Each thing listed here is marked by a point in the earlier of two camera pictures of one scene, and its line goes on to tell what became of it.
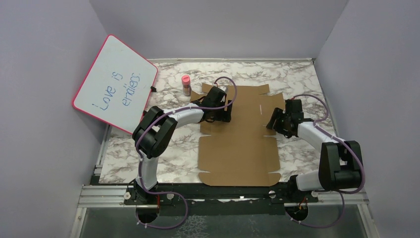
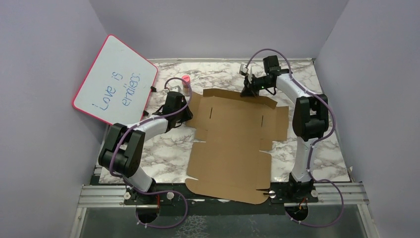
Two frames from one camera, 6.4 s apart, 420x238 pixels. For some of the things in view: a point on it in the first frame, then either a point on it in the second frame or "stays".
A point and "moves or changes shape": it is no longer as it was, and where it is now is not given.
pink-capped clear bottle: x=185 y=80 stays
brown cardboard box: x=240 y=152 moves or changes shape
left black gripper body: x=220 y=115 → x=184 y=116
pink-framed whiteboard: x=116 y=89 stays
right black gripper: x=278 y=113 → x=248 y=91
